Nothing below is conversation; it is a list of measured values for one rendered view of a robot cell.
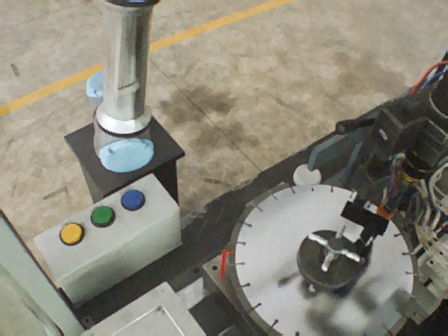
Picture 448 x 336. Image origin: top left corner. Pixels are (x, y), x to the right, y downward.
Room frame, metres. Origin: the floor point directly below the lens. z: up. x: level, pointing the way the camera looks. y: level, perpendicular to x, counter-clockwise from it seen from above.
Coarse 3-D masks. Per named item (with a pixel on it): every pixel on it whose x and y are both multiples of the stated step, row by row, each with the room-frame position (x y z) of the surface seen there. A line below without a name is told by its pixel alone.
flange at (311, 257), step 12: (312, 240) 0.39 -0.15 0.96; (348, 240) 0.40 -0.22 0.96; (300, 252) 0.36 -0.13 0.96; (312, 252) 0.36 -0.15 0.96; (300, 264) 0.34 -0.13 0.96; (312, 264) 0.34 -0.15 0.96; (336, 264) 0.34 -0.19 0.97; (348, 264) 0.35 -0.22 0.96; (312, 276) 0.32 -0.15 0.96; (324, 276) 0.32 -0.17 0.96; (336, 276) 0.32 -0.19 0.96; (348, 276) 0.32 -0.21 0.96
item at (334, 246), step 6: (342, 228) 0.39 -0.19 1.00; (312, 234) 0.38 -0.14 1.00; (342, 234) 0.38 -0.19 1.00; (318, 240) 0.37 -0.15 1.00; (324, 240) 0.37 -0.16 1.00; (330, 240) 0.37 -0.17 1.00; (336, 240) 0.37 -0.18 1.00; (324, 246) 0.36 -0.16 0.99; (330, 246) 0.35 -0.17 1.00; (336, 246) 0.35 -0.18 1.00; (342, 246) 0.36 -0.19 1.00; (324, 252) 0.35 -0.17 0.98; (330, 252) 0.34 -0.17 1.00; (336, 252) 0.34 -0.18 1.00; (342, 252) 0.35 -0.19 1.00; (348, 252) 0.35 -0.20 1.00; (330, 258) 0.33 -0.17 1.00; (354, 258) 0.34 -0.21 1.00; (324, 264) 0.32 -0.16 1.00
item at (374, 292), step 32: (288, 192) 0.49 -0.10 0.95; (320, 192) 0.50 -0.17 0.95; (256, 224) 0.41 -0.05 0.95; (288, 224) 0.42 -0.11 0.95; (320, 224) 0.43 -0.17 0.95; (352, 224) 0.44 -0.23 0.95; (256, 256) 0.35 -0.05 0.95; (288, 256) 0.36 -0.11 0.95; (384, 256) 0.38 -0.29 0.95; (256, 288) 0.29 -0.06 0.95; (288, 288) 0.29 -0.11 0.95; (320, 288) 0.30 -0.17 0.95; (352, 288) 0.31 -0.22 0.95; (384, 288) 0.31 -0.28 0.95; (288, 320) 0.24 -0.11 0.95; (320, 320) 0.24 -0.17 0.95; (352, 320) 0.25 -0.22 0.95; (384, 320) 0.25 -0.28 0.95
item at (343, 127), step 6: (342, 120) 0.43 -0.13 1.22; (348, 120) 0.43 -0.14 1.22; (354, 120) 0.43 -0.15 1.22; (360, 120) 0.44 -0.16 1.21; (366, 120) 0.44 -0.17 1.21; (372, 120) 0.45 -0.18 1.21; (336, 126) 0.42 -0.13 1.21; (342, 126) 0.41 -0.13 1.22; (348, 126) 0.42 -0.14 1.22; (354, 126) 0.42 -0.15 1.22; (360, 126) 0.43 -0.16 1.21; (366, 126) 0.44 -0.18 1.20; (336, 132) 0.41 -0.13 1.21; (342, 132) 0.41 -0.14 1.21; (348, 132) 0.41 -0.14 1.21
